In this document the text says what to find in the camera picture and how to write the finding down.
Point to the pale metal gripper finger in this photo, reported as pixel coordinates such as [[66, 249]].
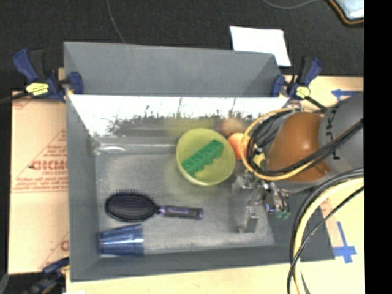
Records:
[[243, 184], [251, 220]]

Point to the yellow-green plastic bowl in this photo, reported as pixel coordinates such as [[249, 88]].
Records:
[[218, 170]]

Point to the orange fruit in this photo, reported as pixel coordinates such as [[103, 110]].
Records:
[[237, 144]]

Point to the green toy building brick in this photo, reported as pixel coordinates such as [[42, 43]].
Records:
[[202, 158]]

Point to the grey metal bin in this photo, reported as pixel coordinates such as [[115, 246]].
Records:
[[171, 201]]

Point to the black and purple hairbrush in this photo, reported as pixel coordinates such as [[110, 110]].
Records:
[[131, 206]]

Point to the blue plastic cup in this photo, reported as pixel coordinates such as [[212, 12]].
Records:
[[121, 240]]

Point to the brown cardboard board, red print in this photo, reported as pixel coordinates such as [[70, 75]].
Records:
[[36, 194]]

